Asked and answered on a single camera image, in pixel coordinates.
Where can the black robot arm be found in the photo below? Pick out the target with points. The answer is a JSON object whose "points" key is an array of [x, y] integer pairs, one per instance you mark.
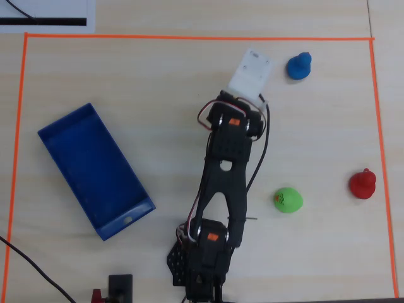
{"points": [[224, 189]]}

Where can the blue rubber duck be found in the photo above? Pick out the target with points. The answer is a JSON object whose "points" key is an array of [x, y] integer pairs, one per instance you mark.
{"points": [[298, 67]]}

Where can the green rubber duck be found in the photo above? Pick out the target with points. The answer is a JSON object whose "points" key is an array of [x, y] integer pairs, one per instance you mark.
{"points": [[288, 202]]}

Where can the blue plastic box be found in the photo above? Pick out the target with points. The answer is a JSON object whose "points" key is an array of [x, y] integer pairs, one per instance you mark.
{"points": [[94, 170]]}

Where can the red rubber duck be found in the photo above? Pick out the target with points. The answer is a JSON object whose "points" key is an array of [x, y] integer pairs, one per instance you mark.
{"points": [[362, 186]]}

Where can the orange tape border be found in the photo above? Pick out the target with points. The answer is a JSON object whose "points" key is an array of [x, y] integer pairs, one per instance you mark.
{"points": [[189, 37]]}

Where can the white paper with black bar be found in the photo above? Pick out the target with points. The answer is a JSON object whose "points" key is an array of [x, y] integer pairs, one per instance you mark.
{"points": [[90, 9]]}

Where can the red clamp knob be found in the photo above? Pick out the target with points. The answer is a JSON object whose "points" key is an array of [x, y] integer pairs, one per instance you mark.
{"points": [[97, 296]]}

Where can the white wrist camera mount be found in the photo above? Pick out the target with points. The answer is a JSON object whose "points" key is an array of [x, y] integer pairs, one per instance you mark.
{"points": [[251, 72]]}

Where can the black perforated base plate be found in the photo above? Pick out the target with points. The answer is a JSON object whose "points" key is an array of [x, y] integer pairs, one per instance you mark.
{"points": [[176, 263]]}

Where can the black camera stand base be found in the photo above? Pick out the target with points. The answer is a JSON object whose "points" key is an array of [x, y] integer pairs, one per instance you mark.
{"points": [[121, 284]]}

